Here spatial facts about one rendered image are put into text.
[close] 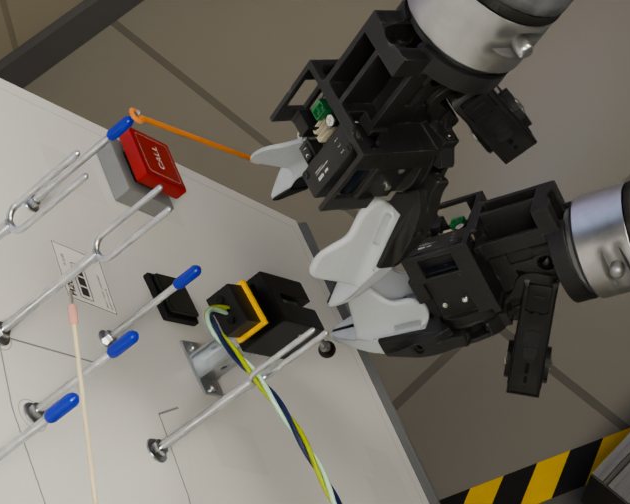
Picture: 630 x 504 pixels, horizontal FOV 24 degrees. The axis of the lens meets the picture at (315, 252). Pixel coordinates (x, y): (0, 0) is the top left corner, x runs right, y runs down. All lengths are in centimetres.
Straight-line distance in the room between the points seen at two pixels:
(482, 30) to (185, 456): 37
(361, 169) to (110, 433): 24
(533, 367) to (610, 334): 129
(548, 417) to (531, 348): 122
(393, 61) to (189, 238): 44
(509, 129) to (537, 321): 22
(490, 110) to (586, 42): 188
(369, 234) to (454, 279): 17
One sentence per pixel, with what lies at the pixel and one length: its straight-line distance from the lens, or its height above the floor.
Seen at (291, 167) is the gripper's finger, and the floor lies 127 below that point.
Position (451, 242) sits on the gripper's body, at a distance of 103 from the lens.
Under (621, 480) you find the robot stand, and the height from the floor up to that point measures 23.
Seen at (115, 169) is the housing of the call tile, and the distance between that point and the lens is 113.
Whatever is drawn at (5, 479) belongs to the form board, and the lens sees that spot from 82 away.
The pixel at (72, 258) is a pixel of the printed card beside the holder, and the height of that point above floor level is 119.
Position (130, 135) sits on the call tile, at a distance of 114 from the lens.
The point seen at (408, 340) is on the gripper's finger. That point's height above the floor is 110.
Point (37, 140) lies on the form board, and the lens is 109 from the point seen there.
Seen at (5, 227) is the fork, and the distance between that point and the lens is 80.
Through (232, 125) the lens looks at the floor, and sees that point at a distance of 257.
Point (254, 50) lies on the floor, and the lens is 267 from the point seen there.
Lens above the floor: 204
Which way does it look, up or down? 58 degrees down
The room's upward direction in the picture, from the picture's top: straight up
